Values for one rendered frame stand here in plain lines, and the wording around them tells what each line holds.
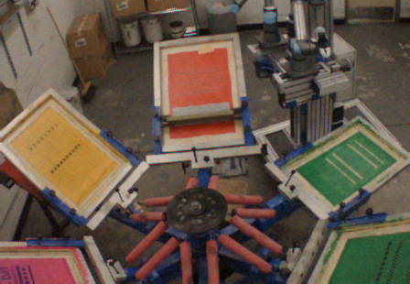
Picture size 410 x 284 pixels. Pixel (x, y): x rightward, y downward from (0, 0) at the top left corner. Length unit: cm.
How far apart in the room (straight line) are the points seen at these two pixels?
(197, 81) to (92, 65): 328
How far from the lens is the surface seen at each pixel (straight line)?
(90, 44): 577
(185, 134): 271
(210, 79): 283
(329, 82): 309
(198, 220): 202
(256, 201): 236
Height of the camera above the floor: 286
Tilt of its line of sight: 38 degrees down
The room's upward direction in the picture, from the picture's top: 10 degrees counter-clockwise
